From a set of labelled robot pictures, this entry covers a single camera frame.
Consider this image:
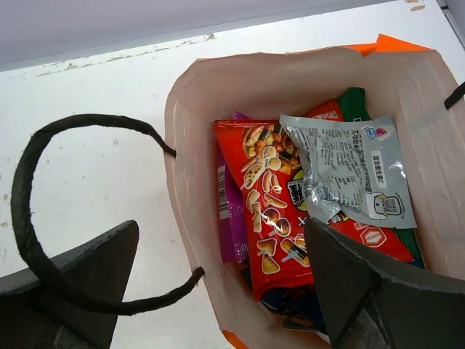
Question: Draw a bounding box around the silver grey snack packet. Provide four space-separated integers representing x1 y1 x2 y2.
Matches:
280 115 417 229

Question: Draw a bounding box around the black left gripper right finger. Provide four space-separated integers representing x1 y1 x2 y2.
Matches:
304 218 464 348

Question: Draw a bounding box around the purple snack bag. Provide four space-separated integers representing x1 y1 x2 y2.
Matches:
216 111 251 264

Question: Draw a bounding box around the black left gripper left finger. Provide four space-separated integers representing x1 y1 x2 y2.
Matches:
0 220 140 349

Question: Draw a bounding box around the red snack packet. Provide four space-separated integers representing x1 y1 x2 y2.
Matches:
214 119 413 299

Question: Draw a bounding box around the orange paper bag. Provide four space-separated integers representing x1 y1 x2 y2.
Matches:
10 33 465 349

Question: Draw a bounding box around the blue Burts crisps bag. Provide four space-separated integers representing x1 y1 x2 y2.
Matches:
259 286 327 334

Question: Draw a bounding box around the green snack bag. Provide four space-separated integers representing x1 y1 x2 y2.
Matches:
336 87 425 269

